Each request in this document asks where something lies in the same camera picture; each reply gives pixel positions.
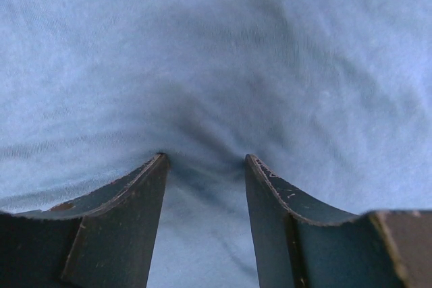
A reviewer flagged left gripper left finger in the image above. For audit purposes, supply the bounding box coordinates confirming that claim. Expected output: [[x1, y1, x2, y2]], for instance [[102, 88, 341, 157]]
[[1, 154, 169, 287]]

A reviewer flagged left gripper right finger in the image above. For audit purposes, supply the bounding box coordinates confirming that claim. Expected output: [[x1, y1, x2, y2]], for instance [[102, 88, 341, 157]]
[[245, 154, 431, 287]]

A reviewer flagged blue t-shirt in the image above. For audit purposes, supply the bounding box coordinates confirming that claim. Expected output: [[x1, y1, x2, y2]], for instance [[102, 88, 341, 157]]
[[1, 0, 431, 287]]

